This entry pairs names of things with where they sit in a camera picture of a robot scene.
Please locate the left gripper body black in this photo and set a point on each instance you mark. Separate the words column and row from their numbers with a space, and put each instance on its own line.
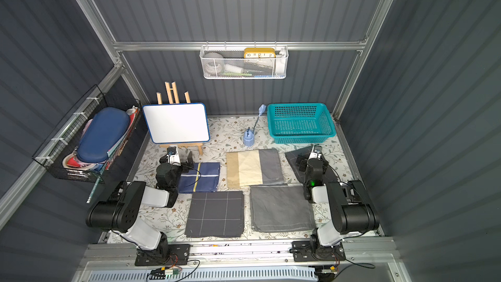
column 184, row 160

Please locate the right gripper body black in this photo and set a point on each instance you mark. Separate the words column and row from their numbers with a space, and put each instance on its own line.
column 304, row 161

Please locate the dark grey checked pillowcase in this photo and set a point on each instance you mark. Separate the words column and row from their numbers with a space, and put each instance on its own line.
column 310, row 172
column 218, row 214

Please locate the teal plastic basket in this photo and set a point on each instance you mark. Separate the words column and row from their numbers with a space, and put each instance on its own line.
column 300, row 123

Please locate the plain grey pillowcase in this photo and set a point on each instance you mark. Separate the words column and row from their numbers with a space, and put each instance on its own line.
column 280, row 208

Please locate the beige cream grey pillowcase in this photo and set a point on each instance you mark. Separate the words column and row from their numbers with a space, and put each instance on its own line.
column 253, row 167

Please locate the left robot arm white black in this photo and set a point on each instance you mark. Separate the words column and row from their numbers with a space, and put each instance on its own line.
column 118, row 209

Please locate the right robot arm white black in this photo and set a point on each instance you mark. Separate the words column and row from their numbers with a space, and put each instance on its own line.
column 352, row 213

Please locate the navy blue folded pillowcase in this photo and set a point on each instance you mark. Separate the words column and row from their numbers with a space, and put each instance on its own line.
column 204, row 178

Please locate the dark grey checked pillowcase front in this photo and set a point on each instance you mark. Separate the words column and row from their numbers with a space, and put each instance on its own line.
column 218, row 214

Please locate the wooden easel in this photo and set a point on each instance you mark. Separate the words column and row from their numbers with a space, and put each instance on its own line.
column 173, row 98

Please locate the blue oval case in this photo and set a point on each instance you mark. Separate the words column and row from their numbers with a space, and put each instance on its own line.
column 104, row 131

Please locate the blue pen holder cup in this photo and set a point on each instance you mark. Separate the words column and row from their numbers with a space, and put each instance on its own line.
column 249, row 134

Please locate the floral table cloth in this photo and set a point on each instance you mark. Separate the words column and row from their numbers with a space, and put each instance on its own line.
column 226, row 135

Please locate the tape roll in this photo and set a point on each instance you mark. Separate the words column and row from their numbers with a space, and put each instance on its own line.
column 212, row 63

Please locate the yellow clock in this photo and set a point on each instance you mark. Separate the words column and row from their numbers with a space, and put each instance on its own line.
column 259, row 53

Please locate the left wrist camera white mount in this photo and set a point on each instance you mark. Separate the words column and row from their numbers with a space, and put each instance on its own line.
column 173, row 156

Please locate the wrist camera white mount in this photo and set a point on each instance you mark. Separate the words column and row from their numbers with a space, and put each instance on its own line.
column 173, row 156
column 316, row 152

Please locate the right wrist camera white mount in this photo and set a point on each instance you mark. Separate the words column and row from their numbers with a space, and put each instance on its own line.
column 316, row 152

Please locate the small whiteboard blue frame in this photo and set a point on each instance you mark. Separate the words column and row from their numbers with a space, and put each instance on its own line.
column 177, row 123

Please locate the black wire side basket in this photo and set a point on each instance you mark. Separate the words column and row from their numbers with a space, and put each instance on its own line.
column 57, row 154

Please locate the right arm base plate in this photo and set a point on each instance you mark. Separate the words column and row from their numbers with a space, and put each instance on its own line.
column 304, row 251

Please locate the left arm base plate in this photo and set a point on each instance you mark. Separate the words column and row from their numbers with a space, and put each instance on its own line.
column 177, row 254

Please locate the aluminium mounting rail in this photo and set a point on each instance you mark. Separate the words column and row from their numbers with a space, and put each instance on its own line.
column 242, row 253

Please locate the white wire wall basket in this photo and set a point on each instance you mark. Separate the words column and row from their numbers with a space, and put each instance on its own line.
column 237, row 67

